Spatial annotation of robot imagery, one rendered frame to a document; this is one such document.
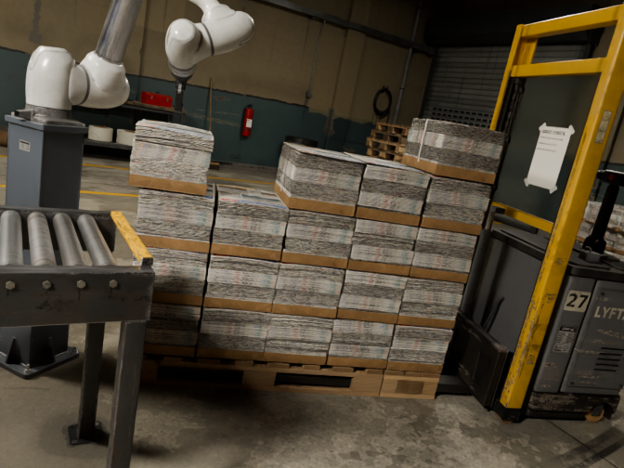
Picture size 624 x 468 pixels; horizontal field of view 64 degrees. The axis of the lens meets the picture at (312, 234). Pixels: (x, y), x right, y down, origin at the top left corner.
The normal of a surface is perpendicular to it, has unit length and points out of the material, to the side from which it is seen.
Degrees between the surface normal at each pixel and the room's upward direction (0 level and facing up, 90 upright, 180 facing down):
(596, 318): 90
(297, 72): 90
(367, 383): 90
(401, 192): 90
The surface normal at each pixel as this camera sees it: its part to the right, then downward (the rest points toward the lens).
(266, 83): 0.49, 0.29
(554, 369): 0.20, 0.27
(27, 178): -0.40, 0.14
